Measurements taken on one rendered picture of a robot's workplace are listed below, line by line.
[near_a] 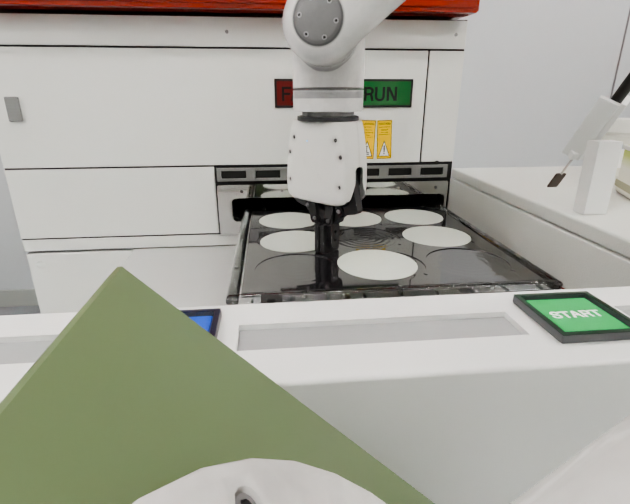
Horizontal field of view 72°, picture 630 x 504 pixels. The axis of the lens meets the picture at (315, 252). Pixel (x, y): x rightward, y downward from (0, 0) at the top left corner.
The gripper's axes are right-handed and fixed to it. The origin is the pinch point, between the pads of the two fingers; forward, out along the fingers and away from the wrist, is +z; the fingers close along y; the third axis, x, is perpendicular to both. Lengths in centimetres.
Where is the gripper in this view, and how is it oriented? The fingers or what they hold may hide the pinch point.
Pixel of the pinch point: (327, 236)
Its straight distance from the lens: 58.1
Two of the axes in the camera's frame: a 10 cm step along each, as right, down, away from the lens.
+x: 6.8, -2.5, 6.9
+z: 0.0, 9.4, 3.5
